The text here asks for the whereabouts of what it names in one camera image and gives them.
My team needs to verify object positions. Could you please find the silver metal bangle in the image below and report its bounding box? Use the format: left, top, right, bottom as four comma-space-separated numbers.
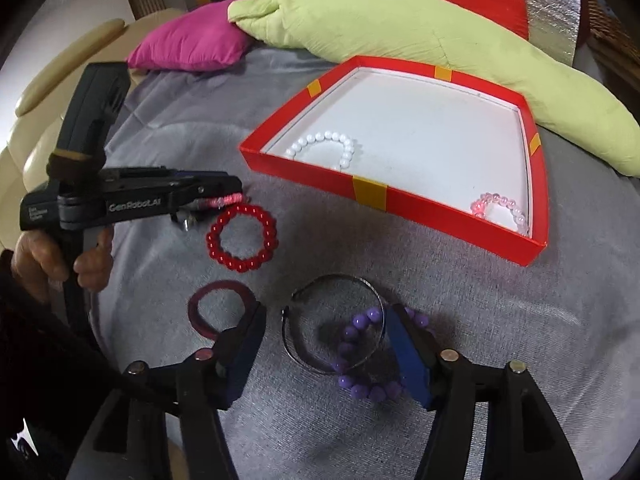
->
280, 273, 387, 376

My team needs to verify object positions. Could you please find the purple bead bracelet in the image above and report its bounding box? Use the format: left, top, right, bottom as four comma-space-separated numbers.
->
333, 304, 432, 404

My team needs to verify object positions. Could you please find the pink white bead bracelet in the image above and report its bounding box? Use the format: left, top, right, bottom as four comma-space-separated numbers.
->
195, 190, 246, 212

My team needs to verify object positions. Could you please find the red jewelry box tray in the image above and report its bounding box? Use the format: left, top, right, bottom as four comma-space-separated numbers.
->
240, 55, 549, 266

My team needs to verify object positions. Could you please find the person's left hand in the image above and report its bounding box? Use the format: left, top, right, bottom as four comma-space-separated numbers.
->
11, 226, 114, 304

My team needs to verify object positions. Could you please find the cream leather armchair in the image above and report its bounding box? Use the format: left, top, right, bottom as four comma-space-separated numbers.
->
1, 9, 181, 249

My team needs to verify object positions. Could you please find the grey bed blanket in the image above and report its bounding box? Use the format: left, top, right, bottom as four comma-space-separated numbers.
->
106, 48, 639, 479

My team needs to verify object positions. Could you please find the magenta pillow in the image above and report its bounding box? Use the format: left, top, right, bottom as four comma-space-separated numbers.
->
127, 0, 253, 73

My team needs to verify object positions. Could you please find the light green pillow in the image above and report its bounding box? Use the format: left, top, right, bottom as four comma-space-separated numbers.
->
228, 0, 640, 177

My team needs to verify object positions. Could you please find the wicker basket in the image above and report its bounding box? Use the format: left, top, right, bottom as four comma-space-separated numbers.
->
582, 0, 639, 91

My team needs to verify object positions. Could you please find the red pillow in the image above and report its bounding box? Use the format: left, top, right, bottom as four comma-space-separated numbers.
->
446, 0, 529, 40

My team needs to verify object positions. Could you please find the maroon hair tie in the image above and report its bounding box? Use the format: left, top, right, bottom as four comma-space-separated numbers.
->
188, 279, 257, 340

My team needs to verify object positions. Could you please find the red bead bracelet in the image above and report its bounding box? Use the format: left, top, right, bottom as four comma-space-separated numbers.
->
205, 202, 280, 274

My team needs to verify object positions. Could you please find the pink clear bead bracelet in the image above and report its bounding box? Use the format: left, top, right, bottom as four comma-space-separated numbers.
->
470, 190, 531, 235

